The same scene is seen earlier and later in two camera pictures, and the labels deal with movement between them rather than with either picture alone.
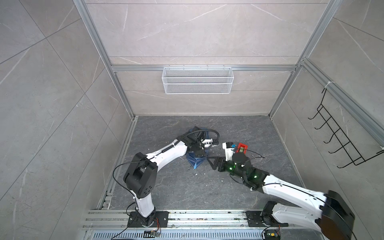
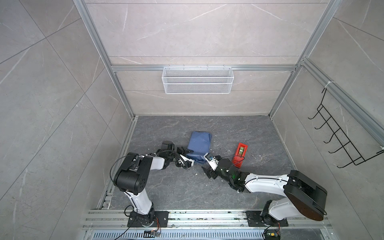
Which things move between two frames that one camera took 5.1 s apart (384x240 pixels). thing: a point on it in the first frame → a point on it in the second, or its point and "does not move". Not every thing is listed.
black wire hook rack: [338, 134] does not move
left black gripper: [200, 153] → [184, 151]
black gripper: [208, 141] → [187, 164]
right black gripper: [218, 160] → [208, 172]
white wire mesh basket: [197, 80] does not move
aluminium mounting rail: [113, 225] does not move
